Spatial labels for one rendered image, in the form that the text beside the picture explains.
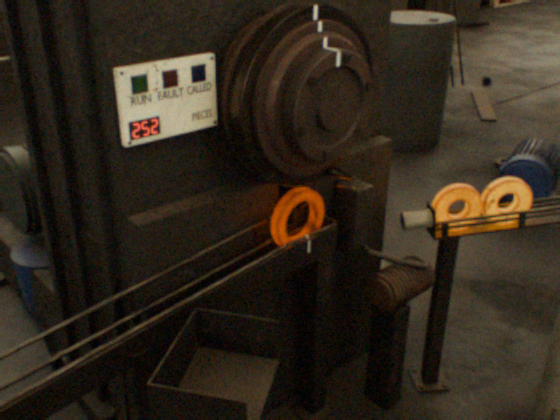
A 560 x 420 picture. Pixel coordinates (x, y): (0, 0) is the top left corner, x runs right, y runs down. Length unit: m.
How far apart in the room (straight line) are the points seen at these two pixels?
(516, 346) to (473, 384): 0.32
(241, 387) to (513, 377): 1.34
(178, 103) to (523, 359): 1.71
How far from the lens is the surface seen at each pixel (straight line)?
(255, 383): 1.43
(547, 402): 2.27
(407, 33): 4.27
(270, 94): 1.48
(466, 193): 2.01
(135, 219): 1.55
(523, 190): 2.08
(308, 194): 1.75
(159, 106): 1.49
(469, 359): 2.55
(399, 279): 1.96
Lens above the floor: 1.56
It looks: 26 degrees down
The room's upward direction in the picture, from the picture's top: straight up
